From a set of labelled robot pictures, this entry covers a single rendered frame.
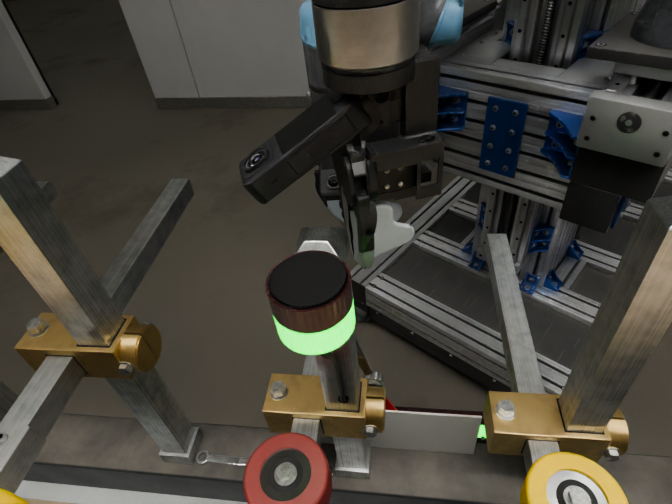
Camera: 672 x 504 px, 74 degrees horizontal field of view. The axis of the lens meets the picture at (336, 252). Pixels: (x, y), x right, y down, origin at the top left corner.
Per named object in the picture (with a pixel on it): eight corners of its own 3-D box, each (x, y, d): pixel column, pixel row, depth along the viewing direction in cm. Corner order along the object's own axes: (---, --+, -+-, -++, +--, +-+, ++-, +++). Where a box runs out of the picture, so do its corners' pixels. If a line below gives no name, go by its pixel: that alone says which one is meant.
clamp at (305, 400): (279, 394, 57) (271, 372, 54) (386, 401, 55) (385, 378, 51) (268, 437, 53) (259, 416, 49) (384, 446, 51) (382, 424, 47)
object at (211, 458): (194, 464, 63) (193, 463, 63) (199, 450, 65) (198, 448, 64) (333, 480, 60) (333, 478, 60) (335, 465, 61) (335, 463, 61)
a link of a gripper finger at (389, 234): (418, 275, 46) (420, 202, 40) (362, 289, 45) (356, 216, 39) (407, 256, 48) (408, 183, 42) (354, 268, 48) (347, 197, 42)
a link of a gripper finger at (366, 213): (379, 259, 41) (376, 178, 35) (363, 263, 41) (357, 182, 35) (365, 229, 45) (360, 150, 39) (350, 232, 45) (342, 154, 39)
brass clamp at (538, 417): (481, 408, 54) (487, 385, 51) (602, 415, 52) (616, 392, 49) (488, 459, 50) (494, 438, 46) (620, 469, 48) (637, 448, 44)
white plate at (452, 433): (287, 436, 65) (274, 400, 59) (472, 450, 61) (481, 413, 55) (286, 440, 65) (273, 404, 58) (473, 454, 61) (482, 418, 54)
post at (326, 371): (347, 469, 68) (299, 219, 36) (370, 471, 67) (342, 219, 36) (344, 494, 65) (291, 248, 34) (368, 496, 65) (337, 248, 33)
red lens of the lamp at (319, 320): (280, 270, 35) (275, 249, 34) (356, 271, 34) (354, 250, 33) (262, 331, 31) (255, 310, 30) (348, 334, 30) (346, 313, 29)
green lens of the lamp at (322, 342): (286, 292, 37) (281, 273, 36) (358, 293, 36) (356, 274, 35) (269, 353, 33) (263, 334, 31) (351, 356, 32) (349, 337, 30)
